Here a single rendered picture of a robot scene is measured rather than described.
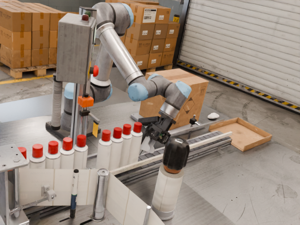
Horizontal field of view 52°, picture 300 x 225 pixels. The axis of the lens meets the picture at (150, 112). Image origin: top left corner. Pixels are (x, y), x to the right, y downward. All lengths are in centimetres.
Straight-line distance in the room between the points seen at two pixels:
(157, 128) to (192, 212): 36
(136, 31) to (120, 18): 348
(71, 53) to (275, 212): 104
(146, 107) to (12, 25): 293
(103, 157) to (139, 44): 388
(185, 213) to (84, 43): 69
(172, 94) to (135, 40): 369
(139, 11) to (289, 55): 241
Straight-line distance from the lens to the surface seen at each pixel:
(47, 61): 482
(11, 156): 91
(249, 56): 554
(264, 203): 147
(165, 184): 104
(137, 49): 496
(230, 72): 572
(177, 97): 128
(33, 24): 458
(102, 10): 138
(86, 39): 97
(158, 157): 138
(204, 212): 121
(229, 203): 139
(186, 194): 127
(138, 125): 124
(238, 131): 202
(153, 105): 177
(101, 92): 161
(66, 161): 111
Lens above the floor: 165
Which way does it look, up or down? 25 degrees down
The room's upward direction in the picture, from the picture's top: 11 degrees clockwise
